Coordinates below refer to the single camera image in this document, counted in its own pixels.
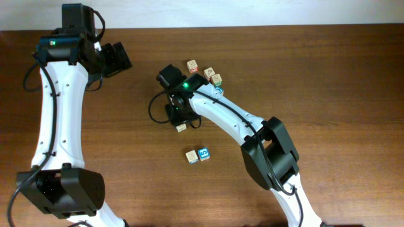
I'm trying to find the blue I wooden block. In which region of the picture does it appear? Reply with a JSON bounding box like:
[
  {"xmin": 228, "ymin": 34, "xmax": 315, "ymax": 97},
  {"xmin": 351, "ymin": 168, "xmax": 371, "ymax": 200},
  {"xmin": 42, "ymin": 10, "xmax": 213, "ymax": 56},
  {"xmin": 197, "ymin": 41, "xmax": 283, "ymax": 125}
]
[{"xmin": 175, "ymin": 124, "xmax": 187, "ymax": 132}]

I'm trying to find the blue H wooden block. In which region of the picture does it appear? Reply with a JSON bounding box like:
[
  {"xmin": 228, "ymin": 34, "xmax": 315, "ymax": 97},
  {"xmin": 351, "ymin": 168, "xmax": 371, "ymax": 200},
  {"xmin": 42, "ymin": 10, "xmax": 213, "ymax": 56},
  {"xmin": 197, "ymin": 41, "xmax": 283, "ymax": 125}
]
[{"xmin": 186, "ymin": 150, "xmax": 199, "ymax": 164}]

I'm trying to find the blue 5 wooden block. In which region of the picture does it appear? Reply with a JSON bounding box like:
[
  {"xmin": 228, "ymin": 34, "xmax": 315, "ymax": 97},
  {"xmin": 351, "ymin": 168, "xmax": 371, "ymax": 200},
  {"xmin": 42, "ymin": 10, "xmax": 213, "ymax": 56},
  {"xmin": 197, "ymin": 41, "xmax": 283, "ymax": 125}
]
[{"xmin": 198, "ymin": 148, "xmax": 210, "ymax": 161}]

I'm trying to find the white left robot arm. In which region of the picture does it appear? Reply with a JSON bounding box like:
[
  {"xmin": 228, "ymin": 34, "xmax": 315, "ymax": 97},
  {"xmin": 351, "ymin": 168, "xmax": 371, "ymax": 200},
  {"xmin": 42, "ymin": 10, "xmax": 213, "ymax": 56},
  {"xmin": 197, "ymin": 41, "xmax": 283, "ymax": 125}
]
[{"xmin": 16, "ymin": 27, "xmax": 131, "ymax": 226}]

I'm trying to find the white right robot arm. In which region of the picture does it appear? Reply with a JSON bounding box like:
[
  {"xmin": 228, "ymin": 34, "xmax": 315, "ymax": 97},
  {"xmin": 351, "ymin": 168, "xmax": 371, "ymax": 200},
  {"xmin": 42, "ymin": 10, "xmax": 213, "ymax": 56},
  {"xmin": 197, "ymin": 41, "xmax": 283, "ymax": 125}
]
[{"xmin": 157, "ymin": 73, "xmax": 324, "ymax": 227}]

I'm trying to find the blue D wooden block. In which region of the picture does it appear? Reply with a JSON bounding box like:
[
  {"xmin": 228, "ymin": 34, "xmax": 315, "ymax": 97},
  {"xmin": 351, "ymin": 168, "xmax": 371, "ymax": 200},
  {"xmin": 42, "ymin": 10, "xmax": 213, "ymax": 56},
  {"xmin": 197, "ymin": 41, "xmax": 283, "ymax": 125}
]
[{"xmin": 215, "ymin": 86, "xmax": 224, "ymax": 95}]

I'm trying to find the red E wooden block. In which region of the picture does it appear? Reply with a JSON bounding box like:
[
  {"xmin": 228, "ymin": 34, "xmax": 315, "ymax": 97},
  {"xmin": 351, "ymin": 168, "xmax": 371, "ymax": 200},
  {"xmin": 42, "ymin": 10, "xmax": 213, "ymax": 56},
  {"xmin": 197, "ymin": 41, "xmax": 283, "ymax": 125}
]
[{"xmin": 186, "ymin": 60, "xmax": 199, "ymax": 73}]

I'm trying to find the wooden K red block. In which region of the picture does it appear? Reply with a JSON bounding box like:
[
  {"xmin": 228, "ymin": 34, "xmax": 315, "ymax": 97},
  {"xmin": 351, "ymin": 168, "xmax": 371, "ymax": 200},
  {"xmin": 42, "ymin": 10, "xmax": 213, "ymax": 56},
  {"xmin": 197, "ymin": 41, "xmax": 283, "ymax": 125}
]
[{"xmin": 203, "ymin": 67, "xmax": 215, "ymax": 81}]

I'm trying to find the green B wooden block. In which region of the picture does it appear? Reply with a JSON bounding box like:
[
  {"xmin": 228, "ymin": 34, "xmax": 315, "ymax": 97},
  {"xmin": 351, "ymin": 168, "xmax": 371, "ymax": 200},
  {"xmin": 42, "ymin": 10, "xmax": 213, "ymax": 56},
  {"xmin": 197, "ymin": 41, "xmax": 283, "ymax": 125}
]
[{"xmin": 210, "ymin": 74, "xmax": 223, "ymax": 87}]

